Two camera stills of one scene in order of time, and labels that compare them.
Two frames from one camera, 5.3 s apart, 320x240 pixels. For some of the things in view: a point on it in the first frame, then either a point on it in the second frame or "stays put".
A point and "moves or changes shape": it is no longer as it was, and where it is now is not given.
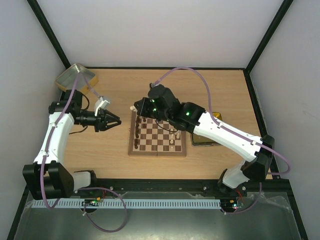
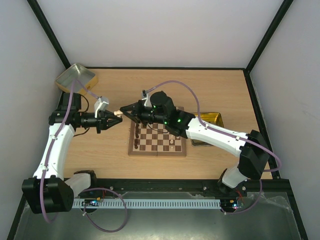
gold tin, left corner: [67, 80] stays put
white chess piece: [132, 108] moves or changes shape
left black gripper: [102, 119] stays put
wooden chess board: [148, 137] stays put
